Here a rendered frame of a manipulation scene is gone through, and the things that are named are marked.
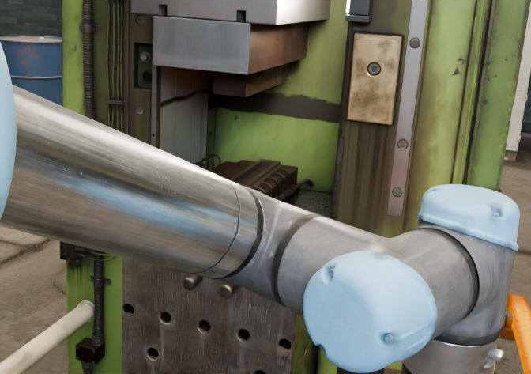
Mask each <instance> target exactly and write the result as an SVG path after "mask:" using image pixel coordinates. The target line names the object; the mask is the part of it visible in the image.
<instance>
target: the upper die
mask: <svg viewBox="0 0 531 374"><path fill-rule="evenodd" d="M308 29H309V21H308V22H300V23H293V24H286V25H261V24H251V23H246V22H245V21H243V22H231V21H212V20H202V19H192V18H182V17H168V16H154V17H153V65H154V66H169V67H177V68H184V69H192V70H207V71H215V72H222V73H230V74H245V75H248V74H253V73H256V72H259V71H262V70H267V69H269V68H273V67H275V66H280V65H283V64H285V63H289V62H293V61H296V60H299V59H304V58H306V57H307V39H308Z"/></svg>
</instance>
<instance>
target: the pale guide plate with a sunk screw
mask: <svg viewBox="0 0 531 374"><path fill-rule="evenodd" d="M401 41H402V37H401V36H383V35H372V34H363V33H356V34H355V35H354V44H353V52H352V68H351V77H350V86H349V94H348V110H347V120H354V121H360V122H368V123H380V124H387V125H391V124H392V122H393V117H394V103H395V96H396V89H397V76H398V69H399V62H400V54H401Z"/></svg>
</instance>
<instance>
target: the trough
mask: <svg viewBox="0 0 531 374"><path fill-rule="evenodd" d="M271 164H273V162H268V161H261V162H259V163H258V164H256V165H255V166H254V167H252V168H250V169H249V170H248V171H246V172H244V173H243V174H242V175H241V176H239V177H237V178H236V179H234V180H233V181H232V182H235V183H239V184H242V185H244V184H246V183H247V182H249V181H250V180H251V179H253V178H254V177H255V176H257V175H258V174H259V173H261V172H263V171H264V170H265V169H267V168H268V167H269V166H270V165H271Z"/></svg>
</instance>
